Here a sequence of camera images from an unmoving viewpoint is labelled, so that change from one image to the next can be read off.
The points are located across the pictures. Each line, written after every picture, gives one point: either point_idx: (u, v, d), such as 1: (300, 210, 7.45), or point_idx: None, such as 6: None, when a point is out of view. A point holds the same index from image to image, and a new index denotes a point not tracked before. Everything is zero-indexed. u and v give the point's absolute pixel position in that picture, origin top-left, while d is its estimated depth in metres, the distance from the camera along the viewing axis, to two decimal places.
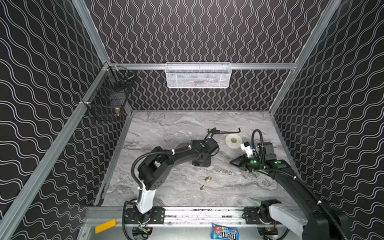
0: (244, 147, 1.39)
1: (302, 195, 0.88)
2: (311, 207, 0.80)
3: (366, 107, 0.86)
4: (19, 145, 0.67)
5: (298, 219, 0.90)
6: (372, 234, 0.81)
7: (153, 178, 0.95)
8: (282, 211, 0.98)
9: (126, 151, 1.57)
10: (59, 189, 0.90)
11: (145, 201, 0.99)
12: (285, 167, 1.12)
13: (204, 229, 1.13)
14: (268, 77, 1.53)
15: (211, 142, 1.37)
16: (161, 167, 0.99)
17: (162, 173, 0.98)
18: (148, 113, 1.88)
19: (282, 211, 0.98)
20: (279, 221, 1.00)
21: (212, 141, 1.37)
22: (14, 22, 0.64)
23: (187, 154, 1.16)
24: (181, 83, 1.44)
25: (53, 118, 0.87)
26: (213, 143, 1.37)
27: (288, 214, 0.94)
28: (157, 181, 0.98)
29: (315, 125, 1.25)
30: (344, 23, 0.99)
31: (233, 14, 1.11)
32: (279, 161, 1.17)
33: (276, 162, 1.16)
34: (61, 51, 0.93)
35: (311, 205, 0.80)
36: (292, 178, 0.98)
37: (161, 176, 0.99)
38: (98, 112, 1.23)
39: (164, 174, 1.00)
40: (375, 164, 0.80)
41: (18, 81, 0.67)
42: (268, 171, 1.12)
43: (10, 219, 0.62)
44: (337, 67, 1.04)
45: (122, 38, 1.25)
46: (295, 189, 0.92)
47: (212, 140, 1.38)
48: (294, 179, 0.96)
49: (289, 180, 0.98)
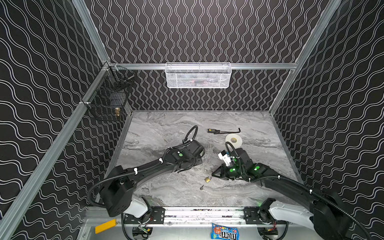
0: (222, 156, 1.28)
1: (295, 191, 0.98)
2: (308, 199, 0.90)
3: (366, 107, 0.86)
4: (19, 145, 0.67)
5: (301, 212, 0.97)
6: (372, 233, 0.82)
7: (113, 204, 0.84)
8: (283, 209, 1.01)
9: (126, 151, 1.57)
10: (59, 189, 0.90)
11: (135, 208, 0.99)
12: (264, 170, 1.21)
13: (204, 229, 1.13)
14: (268, 77, 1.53)
15: (191, 147, 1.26)
16: (119, 192, 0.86)
17: (122, 198, 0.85)
18: (148, 113, 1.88)
19: (283, 210, 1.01)
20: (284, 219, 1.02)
21: (192, 145, 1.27)
22: (14, 23, 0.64)
23: (160, 168, 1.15)
24: (181, 83, 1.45)
25: (53, 118, 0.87)
26: (194, 146, 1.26)
27: (290, 211, 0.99)
28: (118, 208, 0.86)
29: (315, 125, 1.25)
30: (344, 22, 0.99)
31: (233, 14, 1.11)
32: (257, 166, 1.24)
33: (256, 168, 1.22)
34: (61, 51, 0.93)
35: (307, 197, 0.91)
36: (277, 178, 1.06)
37: (121, 202, 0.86)
38: (98, 112, 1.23)
39: (125, 199, 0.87)
40: (375, 164, 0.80)
41: (18, 81, 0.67)
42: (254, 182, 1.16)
43: (10, 219, 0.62)
44: (337, 67, 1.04)
45: (122, 38, 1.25)
46: (287, 189, 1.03)
47: (192, 144, 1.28)
48: (279, 178, 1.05)
49: (276, 182, 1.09)
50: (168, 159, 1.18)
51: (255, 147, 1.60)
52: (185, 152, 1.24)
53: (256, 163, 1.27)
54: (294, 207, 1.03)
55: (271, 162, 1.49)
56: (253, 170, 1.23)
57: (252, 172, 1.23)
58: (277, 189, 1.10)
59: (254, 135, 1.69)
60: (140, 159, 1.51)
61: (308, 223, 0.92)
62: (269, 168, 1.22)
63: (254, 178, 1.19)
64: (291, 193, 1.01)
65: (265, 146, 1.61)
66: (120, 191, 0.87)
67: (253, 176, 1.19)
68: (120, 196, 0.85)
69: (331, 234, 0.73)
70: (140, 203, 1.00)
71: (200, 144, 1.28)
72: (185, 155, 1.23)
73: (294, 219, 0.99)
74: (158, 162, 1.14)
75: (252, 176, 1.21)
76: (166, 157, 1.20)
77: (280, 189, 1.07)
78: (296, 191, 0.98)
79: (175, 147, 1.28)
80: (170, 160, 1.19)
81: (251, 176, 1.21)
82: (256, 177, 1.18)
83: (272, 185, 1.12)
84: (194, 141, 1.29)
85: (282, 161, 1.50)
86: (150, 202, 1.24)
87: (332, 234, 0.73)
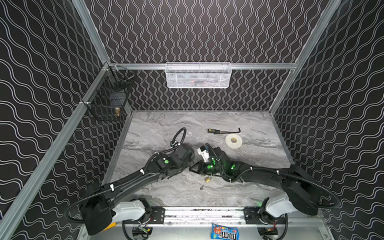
0: (201, 151, 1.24)
1: (267, 176, 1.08)
2: (278, 179, 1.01)
3: (366, 107, 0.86)
4: (19, 145, 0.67)
5: (284, 198, 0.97)
6: (372, 234, 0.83)
7: (90, 225, 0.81)
8: (274, 203, 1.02)
9: (126, 151, 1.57)
10: (59, 189, 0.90)
11: (127, 213, 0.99)
12: (240, 166, 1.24)
13: (204, 229, 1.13)
14: (268, 77, 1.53)
15: (179, 152, 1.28)
16: (94, 212, 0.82)
17: (99, 218, 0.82)
18: (148, 113, 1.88)
19: (274, 203, 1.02)
20: (279, 211, 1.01)
21: (180, 149, 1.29)
22: (14, 23, 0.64)
23: (141, 180, 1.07)
24: (181, 83, 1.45)
25: (53, 118, 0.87)
26: (182, 151, 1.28)
27: (277, 202, 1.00)
28: (101, 227, 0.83)
29: (315, 125, 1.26)
30: (344, 23, 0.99)
31: (233, 14, 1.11)
32: (233, 164, 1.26)
33: (232, 167, 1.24)
34: (61, 51, 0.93)
35: (277, 178, 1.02)
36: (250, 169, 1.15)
37: (101, 222, 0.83)
38: (98, 112, 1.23)
39: (104, 218, 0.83)
40: (375, 164, 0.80)
41: (18, 81, 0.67)
42: (234, 181, 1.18)
43: (10, 219, 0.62)
44: (337, 67, 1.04)
45: (122, 38, 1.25)
46: (260, 176, 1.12)
47: (180, 148, 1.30)
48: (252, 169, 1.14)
49: (251, 173, 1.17)
50: (150, 169, 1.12)
51: (255, 147, 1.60)
52: (172, 158, 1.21)
53: (232, 162, 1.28)
54: (278, 196, 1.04)
55: (271, 162, 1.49)
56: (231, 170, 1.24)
57: (230, 172, 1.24)
58: (254, 180, 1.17)
59: (254, 135, 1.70)
60: (140, 159, 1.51)
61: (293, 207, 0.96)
62: (243, 163, 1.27)
63: (233, 177, 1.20)
64: (265, 179, 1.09)
65: (265, 146, 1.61)
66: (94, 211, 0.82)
67: (232, 175, 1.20)
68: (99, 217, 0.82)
69: (306, 205, 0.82)
70: (131, 209, 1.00)
71: (189, 148, 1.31)
72: (171, 161, 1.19)
73: (285, 209, 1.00)
74: (138, 174, 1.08)
75: (231, 175, 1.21)
76: (148, 167, 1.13)
77: (257, 179, 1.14)
78: (268, 175, 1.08)
79: (161, 152, 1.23)
80: (152, 170, 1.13)
81: (230, 176, 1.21)
82: (235, 176, 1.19)
83: (249, 177, 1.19)
84: (181, 145, 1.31)
85: (282, 161, 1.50)
86: (150, 201, 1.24)
87: (308, 205, 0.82)
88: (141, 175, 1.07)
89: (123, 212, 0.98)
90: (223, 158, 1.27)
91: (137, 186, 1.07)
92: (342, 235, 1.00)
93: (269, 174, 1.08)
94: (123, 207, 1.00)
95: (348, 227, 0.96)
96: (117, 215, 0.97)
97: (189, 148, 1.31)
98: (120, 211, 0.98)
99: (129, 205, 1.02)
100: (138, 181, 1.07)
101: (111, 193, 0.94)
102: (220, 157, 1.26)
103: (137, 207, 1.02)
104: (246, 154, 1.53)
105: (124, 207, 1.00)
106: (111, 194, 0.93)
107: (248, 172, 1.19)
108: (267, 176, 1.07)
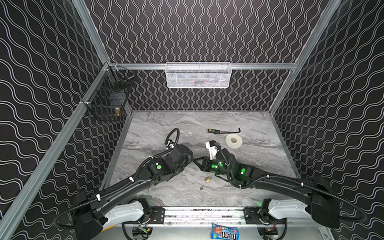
0: (209, 146, 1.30)
1: (287, 188, 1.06)
2: (301, 192, 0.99)
3: (366, 107, 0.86)
4: (19, 145, 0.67)
5: (296, 205, 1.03)
6: (372, 234, 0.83)
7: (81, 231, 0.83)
8: (281, 207, 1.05)
9: (126, 151, 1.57)
10: (59, 189, 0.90)
11: (123, 218, 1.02)
12: (250, 171, 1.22)
13: (204, 229, 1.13)
14: (268, 77, 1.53)
15: (173, 156, 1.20)
16: (80, 223, 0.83)
17: (86, 227, 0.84)
18: (148, 113, 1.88)
19: (282, 207, 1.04)
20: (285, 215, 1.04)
21: (174, 153, 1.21)
22: (14, 23, 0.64)
23: (131, 187, 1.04)
24: (181, 82, 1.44)
25: (53, 118, 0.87)
26: (176, 155, 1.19)
27: (286, 207, 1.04)
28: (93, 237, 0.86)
29: (315, 125, 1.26)
30: (344, 23, 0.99)
31: (233, 14, 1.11)
32: (243, 169, 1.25)
33: (242, 172, 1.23)
34: (61, 51, 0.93)
35: (300, 191, 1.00)
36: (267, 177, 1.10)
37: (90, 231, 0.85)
38: (98, 112, 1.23)
39: (93, 227, 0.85)
40: (375, 164, 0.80)
41: (18, 81, 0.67)
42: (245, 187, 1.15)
43: (10, 219, 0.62)
44: (337, 67, 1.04)
45: (122, 38, 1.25)
46: (277, 187, 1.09)
47: (174, 151, 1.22)
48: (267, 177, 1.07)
49: (267, 182, 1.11)
50: (140, 176, 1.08)
51: (255, 147, 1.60)
52: (167, 163, 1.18)
53: (241, 165, 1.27)
54: (285, 201, 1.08)
55: (271, 162, 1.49)
56: (240, 174, 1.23)
57: (239, 177, 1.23)
58: (267, 188, 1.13)
59: (254, 135, 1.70)
60: (140, 159, 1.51)
61: (304, 213, 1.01)
62: (254, 168, 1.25)
63: (243, 182, 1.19)
64: (283, 190, 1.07)
65: (265, 146, 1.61)
66: (80, 222, 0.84)
67: (242, 181, 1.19)
68: (89, 226, 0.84)
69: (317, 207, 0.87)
70: (126, 213, 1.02)
71: (184, 150, 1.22)
72: (164, 166, 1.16)
73: (292, 214, 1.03)
74: (128, 182, 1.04)
75: (241, 181, 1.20)
76: (139, 173, 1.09)
77: (270, 188, 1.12)
78: (289, 187, 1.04)
79: (155, 156, 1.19)
80: (143, 176, 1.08)
81: (240, 182, 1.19)
82: (245, 182, 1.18)
83: (265, 186, 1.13)
84: (176, 148, 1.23)
85: (282, 161, 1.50)
86: (150, 201, 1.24)
87: (330, 220, 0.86)
88: (130, 182, 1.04)
89: (118, 216, 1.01)
90: (232, 162, 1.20)
91: (126, 195, 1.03)
92: (342, 235, 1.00)
93: (291, 185, 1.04)
94: (118, 211, 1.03)
95: (348, 227, 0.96)
96: (110, 220, 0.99)
97: (184, 150, 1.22)
98: (115, 216, 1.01)
99: (126, 207, 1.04)
100: (127, 189, 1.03)
101: (97, 203, 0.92)
102: (230, 161, 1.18)
103: (134, 210, 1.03)
104: (246, 154, 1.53)
105: (120, 211, 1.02)
106: (98, 204, 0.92)
107: (264, 182, 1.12)
108: (288, 189, 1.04)
